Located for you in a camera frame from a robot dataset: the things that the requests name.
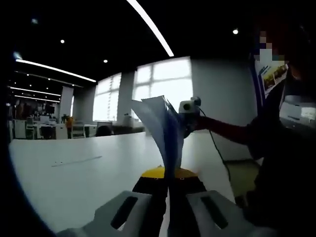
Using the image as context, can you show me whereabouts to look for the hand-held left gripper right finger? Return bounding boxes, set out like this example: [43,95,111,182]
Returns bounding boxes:
[170,168,275,237]

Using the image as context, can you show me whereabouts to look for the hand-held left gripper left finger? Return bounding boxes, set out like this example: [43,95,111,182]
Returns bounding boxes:
[56,166,171,237]

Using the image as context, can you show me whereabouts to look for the white paper sheet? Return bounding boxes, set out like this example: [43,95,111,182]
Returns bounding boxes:
[130,95,190,237]

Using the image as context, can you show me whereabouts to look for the person's right hand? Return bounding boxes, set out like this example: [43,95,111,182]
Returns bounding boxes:
[195,116,216,131]

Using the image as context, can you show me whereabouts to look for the large bright window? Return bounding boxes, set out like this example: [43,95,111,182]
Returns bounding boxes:
[93,56,194,122]

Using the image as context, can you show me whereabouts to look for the black office chair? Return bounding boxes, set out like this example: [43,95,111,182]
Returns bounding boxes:
[95,125,115,137]

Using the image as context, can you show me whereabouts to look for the curved ceiling light strip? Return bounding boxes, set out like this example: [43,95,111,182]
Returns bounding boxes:
[15,59,97,83]
[125,0,174,57]

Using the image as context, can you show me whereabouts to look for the white slatted office chair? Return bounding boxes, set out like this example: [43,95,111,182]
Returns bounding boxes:
[71,120,86,139]

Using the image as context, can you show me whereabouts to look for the person in dark clothes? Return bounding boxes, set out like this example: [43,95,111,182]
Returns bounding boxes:
[244,71,316,237]

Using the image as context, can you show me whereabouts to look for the green potted plant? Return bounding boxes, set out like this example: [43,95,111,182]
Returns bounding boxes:
[62,114,75,129]

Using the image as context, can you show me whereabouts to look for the white chest-worn device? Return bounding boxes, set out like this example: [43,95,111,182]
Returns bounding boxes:
[281,95,316,122]

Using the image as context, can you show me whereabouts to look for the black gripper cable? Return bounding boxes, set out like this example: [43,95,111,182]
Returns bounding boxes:
[198,107,232,184]

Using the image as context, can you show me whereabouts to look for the blue white wall poster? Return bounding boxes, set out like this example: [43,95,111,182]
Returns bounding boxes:
[254,56,290,97]

